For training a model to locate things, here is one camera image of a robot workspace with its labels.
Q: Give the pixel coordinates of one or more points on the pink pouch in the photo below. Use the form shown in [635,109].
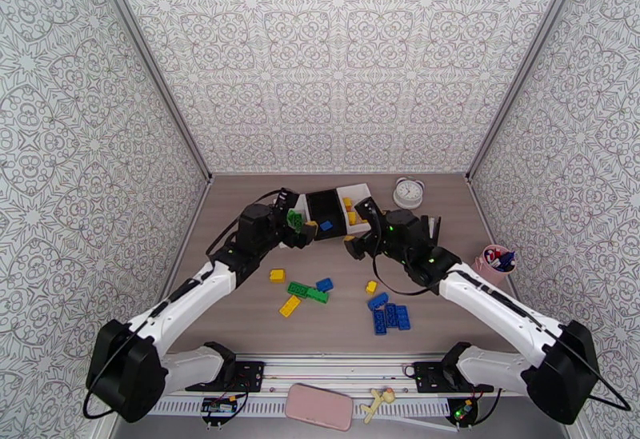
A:
[319,406]

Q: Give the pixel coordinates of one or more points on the black plastic bin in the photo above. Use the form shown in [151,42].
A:
[320,205]

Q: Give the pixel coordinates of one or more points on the white alarm clock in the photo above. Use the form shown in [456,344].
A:
[408,192]

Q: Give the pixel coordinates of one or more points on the red white marker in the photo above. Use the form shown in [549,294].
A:
[492,254]

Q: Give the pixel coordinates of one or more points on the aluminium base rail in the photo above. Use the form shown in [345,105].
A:
[325,370]

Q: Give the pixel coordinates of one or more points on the small blue lego brick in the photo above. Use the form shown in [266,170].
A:
[324,284]

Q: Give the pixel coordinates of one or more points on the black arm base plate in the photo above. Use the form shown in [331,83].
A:
[425,377]
[250,375]

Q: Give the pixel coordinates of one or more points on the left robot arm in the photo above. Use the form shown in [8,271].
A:
[185,297]

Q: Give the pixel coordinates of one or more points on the green circuit board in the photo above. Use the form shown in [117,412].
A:
[462,410]
[219,406]

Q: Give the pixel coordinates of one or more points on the black stapler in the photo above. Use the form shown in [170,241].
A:
[435,225]

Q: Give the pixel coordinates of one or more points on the aluminium frame post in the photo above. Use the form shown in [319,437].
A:
[521,70]
[155,70]

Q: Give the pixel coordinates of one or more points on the rounded yellow lego brick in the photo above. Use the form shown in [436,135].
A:
[277,275]

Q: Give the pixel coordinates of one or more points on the white plastic bin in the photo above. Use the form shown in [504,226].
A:
[357,188]
[302,202]

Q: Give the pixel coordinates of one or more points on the yellow wooden toy figure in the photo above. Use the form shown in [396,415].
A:
[376,401]

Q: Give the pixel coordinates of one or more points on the pink cup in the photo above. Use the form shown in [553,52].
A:
[487,272]

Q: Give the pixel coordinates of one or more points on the blue marker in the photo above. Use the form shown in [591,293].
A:
[506,258]

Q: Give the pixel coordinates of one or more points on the small yellow lego brick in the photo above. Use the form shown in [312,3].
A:
[352,217]

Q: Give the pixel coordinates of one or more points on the aluminium table edge rail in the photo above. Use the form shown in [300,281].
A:
[195,222]

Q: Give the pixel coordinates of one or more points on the long green lego brick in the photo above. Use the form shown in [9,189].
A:
[299,289]

